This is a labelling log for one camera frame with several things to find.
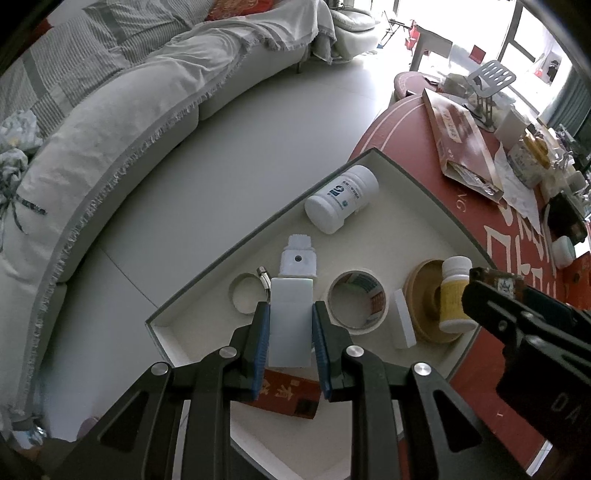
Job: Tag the floral grey cloth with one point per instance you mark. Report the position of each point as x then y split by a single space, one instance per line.
16 152

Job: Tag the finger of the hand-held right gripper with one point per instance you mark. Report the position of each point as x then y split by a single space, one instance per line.
549 307
489 309

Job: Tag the white paper sheet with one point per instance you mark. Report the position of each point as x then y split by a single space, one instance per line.
519 194

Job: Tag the small red box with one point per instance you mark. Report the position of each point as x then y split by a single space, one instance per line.
286 392

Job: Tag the thin white foam block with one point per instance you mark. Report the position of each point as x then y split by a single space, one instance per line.
404 323

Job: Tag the patterned ceramic jar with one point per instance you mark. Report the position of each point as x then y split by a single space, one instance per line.
526 161

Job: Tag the flat red cardboard box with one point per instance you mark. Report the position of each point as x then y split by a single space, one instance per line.
461 138

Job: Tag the patterned dark mahjong box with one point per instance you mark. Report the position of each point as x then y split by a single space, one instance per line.
503 281

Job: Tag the dark brown box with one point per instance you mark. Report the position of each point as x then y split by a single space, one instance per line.
565 217

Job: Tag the yellow label pill bottle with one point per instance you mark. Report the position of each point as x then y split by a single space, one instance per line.
455 300

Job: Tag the large beige tape roll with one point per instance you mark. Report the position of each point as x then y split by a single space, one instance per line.
358 325

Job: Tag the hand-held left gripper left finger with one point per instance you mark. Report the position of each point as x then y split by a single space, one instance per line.
263 341

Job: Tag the white jar teal lid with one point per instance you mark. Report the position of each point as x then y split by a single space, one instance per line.
563 251

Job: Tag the green curtain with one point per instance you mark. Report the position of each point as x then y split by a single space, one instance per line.
570 101

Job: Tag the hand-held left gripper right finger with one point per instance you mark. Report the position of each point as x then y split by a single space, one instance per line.
320 346

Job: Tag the round red table mat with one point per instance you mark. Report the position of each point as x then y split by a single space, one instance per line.
489 406

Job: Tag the striped grey blanket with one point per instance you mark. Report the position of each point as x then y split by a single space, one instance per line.
60 69

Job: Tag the red cushion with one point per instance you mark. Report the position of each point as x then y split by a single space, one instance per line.
240 8

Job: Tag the light grey covered sofa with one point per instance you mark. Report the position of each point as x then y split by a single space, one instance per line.
115 161

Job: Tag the grey metal rack stand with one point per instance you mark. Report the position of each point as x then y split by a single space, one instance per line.
491 83

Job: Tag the white square cup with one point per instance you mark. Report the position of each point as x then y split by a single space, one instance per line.
511 127

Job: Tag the white folding table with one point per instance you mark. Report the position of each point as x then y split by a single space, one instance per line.
431 41

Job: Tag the thick white block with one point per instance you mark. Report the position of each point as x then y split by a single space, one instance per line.
291 323

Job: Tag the white bottle blue label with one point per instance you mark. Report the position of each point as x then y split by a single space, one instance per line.
341 198

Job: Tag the grey leather sofa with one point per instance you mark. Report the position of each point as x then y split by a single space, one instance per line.
355 30

